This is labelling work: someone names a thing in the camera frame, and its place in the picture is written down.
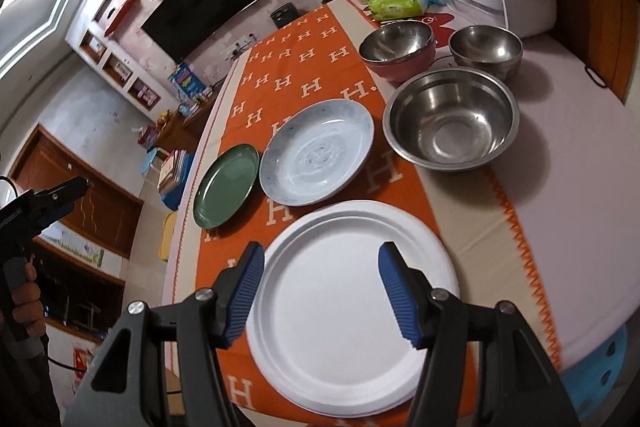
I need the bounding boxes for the light blue plastic stool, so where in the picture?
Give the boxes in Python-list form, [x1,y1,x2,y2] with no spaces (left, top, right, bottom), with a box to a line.
[560,327,628,413]

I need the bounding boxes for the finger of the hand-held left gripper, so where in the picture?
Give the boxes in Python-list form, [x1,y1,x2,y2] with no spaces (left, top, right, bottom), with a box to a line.
[24,176,90,212]
[31,202,76,236]

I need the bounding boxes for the dark blue plastic stool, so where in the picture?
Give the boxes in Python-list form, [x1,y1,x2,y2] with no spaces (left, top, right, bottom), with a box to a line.
[160,187,187,212]

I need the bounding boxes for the white paper plate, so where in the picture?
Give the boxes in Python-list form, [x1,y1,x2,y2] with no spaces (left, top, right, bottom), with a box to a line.
[246,201,460,417]

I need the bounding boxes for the orange patterned table runner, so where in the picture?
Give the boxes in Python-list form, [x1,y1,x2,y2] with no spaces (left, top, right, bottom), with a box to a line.
[167,0,568,427]

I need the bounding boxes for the stack of books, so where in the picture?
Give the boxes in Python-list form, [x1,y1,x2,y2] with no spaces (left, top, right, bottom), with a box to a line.
[157,149,193,195]

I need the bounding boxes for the small steel bowl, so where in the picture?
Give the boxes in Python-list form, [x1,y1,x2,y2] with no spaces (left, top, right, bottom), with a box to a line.
[448,26,524,82]

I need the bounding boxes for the black television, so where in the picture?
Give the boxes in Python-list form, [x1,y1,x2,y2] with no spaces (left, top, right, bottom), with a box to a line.
[141,0,263,64]

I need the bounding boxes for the black air fryer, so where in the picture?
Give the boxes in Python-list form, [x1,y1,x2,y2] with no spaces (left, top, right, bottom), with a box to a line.
[270,2,299,28]

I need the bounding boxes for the wall poster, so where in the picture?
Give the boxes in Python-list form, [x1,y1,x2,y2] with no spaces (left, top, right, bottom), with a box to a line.
[40,222,106,268]

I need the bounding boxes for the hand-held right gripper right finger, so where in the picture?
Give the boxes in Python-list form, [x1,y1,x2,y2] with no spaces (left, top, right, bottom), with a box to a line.
[377,241,581,427]

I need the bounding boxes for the large steel bowl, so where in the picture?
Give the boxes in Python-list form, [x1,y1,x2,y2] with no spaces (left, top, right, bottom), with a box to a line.
[382,68,521,172]

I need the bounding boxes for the green plate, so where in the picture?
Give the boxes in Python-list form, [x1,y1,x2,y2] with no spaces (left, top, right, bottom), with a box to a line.
[193,144,261,230]

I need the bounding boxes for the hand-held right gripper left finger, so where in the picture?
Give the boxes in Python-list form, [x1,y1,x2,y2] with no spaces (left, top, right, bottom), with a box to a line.
[62,241,266,427]

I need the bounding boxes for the wooden TV cabinet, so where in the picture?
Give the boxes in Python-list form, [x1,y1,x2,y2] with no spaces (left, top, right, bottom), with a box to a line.
[152,92,226,158]

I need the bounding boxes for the red wall shelf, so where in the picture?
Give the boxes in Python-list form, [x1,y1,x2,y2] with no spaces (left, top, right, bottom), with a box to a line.
[107,0,141,38]

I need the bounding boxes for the green wet wipes pack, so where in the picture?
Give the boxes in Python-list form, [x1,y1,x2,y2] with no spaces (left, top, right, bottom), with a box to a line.
[368,0,432,20]

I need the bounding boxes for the brown wooden door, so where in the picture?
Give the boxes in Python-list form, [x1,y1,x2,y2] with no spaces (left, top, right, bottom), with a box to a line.
[10,127,146,258]

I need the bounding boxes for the pink-sided steel bowl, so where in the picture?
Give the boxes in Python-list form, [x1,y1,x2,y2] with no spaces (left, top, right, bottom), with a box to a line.
[358,26,436,82]

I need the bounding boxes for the person's left hand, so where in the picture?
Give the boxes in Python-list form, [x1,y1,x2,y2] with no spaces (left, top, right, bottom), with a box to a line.
[11,263,42,326]

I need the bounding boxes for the blue printed box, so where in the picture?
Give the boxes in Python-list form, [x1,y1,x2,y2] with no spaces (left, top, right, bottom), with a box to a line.
[168,62,206,100]

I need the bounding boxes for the round white-legged stool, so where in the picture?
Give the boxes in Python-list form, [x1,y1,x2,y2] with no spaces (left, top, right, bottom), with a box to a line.
[141,147,171,180]

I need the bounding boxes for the pale blue marbled plate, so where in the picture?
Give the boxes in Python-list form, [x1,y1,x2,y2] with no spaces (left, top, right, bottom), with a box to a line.
[259,98,376,208]

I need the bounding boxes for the yellow plastic stool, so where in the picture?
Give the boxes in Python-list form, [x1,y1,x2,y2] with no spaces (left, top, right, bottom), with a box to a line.
[159,212,177,263]

